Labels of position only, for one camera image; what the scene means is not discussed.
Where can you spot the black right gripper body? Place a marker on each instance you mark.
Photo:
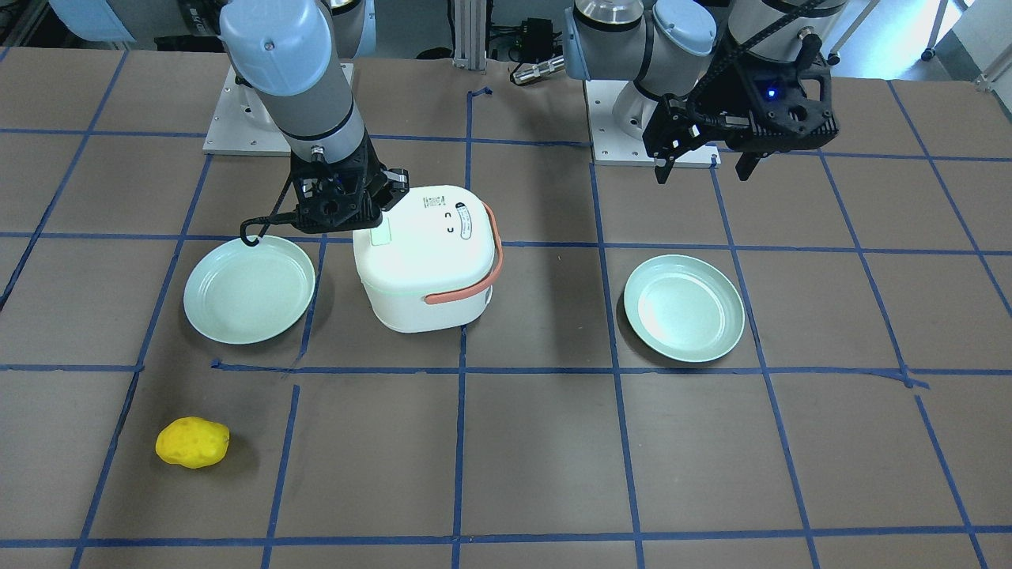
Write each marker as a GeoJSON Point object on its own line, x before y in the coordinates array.
{"type": "Point", "coordinates": [393, 188]}

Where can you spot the white rice cooker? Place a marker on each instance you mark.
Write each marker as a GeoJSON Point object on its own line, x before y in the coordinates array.
{"type": "Point", "coordinates": [432, 262]}

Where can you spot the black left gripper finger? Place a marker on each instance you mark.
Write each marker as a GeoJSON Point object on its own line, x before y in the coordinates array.
{"type": "Point", "coordinates": [747, 163]}
{"type": "Point", "coordinates": [664, 164]}

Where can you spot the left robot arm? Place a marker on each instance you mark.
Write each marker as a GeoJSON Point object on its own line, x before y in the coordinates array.
{"type": "Point", "coordinates": [669, 47]}

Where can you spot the green plate near right arm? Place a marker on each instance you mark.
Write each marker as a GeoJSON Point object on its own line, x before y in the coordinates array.
{"type": "Point", "coordinates": [241, 295]}

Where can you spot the green plate near left arm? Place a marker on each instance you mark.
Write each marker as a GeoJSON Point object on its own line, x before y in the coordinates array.
{"type": "Point", "coordinates": [684, 308]}

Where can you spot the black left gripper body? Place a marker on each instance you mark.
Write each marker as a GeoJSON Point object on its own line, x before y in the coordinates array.
{"type": "Point", "coordinates": [721, 99]}

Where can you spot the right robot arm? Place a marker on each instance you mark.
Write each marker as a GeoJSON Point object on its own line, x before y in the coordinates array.
{"type": "Point", "coordinates": [287, 52]}

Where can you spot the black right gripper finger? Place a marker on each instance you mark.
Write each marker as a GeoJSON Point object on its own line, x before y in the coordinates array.
{"type": "Point", "coordinates": [396, 187]}

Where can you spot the yellow toy potato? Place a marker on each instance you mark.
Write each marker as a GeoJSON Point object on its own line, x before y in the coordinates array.
{"type": "Point", "coordinates": [193, 442]}

